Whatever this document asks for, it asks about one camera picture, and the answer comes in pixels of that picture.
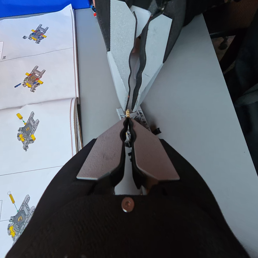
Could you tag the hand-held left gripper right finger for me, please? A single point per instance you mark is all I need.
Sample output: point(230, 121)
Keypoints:
point(153, 157)

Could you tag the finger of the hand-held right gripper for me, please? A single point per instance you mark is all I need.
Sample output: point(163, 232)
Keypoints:
point(155, 44)
point(121, 40)

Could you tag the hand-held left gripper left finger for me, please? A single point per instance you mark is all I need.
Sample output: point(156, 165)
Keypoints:
point(104, 157)

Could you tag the grey lego chassis assembly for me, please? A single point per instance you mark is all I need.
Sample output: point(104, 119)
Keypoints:
point(141, 116)

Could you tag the tan lego bevel gear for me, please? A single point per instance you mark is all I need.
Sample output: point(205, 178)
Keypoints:
point(127, 112)

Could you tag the lego instruction booklet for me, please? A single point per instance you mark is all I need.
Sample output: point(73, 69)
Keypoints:
point(40, 70)

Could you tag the black office chair base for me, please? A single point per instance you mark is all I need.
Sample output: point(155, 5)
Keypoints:
point(223, 43)

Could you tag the blue plastic bin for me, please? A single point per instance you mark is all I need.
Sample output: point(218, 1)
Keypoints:
point(40, 6)

